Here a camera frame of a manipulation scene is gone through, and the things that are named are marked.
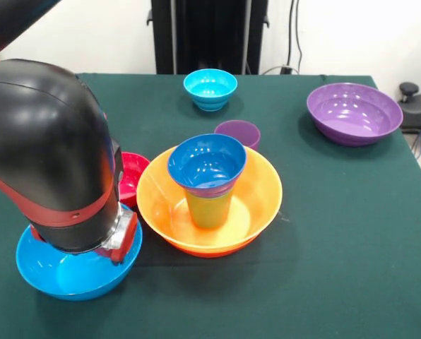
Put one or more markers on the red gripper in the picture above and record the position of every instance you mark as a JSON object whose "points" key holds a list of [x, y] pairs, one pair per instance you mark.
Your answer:
{"points": [[124, 233]]}

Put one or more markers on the large sky blue bowl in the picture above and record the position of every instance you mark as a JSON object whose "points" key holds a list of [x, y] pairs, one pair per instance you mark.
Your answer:
{"points": [[80, 279]]}

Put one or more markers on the green cup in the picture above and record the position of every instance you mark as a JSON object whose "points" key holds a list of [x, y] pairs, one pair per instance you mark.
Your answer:
{"points": [[208, 212]]}

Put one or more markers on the dark blue bowl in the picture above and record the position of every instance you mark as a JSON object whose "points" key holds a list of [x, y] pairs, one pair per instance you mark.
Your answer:
{"points": [[207, 162]]}

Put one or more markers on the yellow bowl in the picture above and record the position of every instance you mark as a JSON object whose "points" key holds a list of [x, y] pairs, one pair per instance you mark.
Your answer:
{"points": [[256, 197]]}

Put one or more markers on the purple cup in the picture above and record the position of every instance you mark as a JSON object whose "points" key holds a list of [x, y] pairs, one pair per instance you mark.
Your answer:
{"points": [[240, 130]]}

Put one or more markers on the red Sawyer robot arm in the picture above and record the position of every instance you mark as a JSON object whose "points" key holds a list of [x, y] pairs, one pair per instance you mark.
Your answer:
{"points": [[44, 141]]}

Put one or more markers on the pink bowl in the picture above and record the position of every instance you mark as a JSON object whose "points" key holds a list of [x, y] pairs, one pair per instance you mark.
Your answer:
{"points": [[131, 176]]}

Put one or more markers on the orange bowl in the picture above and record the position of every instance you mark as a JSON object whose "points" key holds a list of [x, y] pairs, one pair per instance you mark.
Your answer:
{"points": [[203, 252]]}

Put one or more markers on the small light blue bowl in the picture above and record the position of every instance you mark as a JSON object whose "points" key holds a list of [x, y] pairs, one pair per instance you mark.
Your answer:
{"points": [[210, 88]]}

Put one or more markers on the dark green table cloth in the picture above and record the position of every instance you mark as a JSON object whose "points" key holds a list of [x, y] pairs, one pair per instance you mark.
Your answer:
{"points": [[302, 212]]}

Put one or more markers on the purple bowl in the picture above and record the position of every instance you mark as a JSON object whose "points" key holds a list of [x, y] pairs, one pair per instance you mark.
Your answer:
{"points": [[353, 113]]}

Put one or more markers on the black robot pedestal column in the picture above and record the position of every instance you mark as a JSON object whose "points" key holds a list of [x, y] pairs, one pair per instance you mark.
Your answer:
{"points": [[203, 35]]}

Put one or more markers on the black pedestal leg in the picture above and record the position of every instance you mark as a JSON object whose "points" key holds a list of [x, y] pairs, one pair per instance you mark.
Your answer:
{"points": [[417, 109]]}

